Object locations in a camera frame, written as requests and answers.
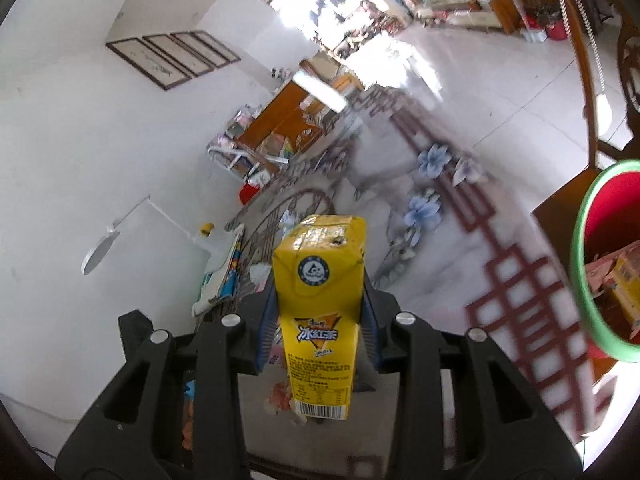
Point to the dark framed wall picture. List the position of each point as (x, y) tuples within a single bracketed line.
[(200, 49), (177, 55), (217, 46), (150, 65)]

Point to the yellow drink carton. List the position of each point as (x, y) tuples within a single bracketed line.
[(320, 300), (627, 285)]

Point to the red plastic bucket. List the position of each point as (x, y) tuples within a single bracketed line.
[(556, 30)]

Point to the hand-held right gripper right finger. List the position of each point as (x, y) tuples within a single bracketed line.
[(371, 330)]

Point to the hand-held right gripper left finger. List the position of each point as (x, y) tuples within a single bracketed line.
[(265, 330)]

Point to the white metal shelf rack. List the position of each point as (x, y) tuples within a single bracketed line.
[(230, 157)]

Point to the stack of books and papers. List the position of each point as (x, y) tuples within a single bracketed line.
[(222, 280)]

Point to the wooden side cabinet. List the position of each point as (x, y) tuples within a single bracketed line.
[(285, 115)]

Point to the carved wooden chair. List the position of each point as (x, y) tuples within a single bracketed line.
[(600, 60)]

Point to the small red bucket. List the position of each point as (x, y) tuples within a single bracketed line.
[(248, 194)]

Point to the white desk lamp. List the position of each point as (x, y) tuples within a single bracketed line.
[(100, 250)]

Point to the red bin with green rim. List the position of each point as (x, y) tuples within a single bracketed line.
[(607, 220)]

